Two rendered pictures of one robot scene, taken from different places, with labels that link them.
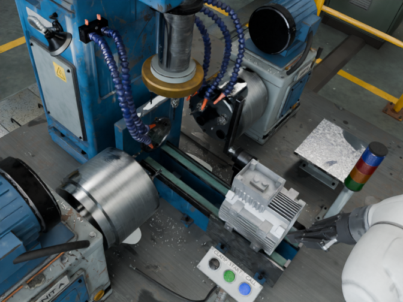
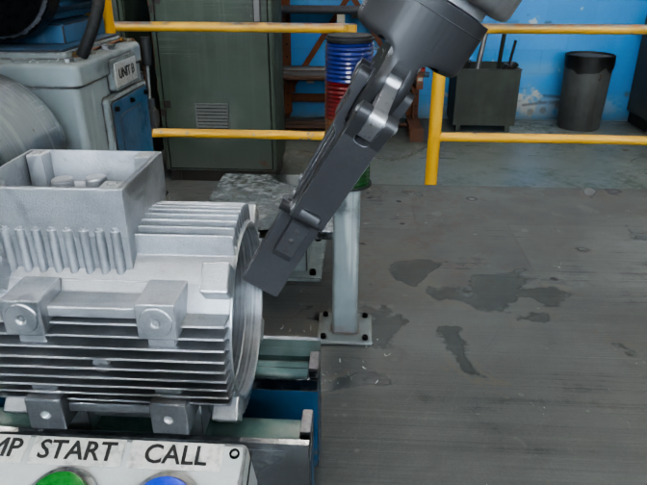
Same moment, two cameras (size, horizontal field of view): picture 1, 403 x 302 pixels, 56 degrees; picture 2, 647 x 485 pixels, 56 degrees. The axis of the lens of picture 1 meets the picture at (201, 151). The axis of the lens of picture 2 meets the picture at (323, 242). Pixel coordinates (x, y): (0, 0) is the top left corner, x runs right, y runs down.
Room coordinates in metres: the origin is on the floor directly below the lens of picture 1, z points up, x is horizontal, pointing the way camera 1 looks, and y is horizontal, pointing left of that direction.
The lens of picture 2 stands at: (0.18, -0.14, 1.30)
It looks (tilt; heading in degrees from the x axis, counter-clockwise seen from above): 25 degrees down; 332
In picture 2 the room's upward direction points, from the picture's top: straight up
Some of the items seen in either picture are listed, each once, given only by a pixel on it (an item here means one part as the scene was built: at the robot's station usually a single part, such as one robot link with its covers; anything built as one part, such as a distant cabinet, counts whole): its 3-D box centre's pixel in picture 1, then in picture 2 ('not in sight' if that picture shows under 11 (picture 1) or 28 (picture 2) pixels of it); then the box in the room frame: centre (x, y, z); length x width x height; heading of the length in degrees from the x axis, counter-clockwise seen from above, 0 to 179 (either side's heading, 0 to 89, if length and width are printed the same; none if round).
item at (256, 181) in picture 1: (257, 186); (79, 208); (0.70, -0.18, 1.11); 0.12 x 0.11 x 0.07; 59
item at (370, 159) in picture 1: (374, 154); (349, 61); (0.84, -0.53, 1.19); 0.06 x 0.06 x 0.04
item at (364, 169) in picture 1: (367, 163); (349, 98); (0.84, -0.53, 1.14); 0.06 x 0.06 x 0.04
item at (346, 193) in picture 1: (350, 187); (347, 198); (0.84, -0.53, 1.01); 0.08 x 0.08 x 0.42; 59
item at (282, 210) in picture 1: (261, 210); (140, 305); (0.68, -0.22, 1.02); 0.20 x 0.19 x 0.19; 59
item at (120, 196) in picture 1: (95, 208); not in sight; (0.56, 0.27, 1.04); 0.37 x 0.25 x 0.25; 149
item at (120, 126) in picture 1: (144, 133); not in sight; (0.94, 0.22, 0.97); 0.30 x 0.11 x 0.34; 149
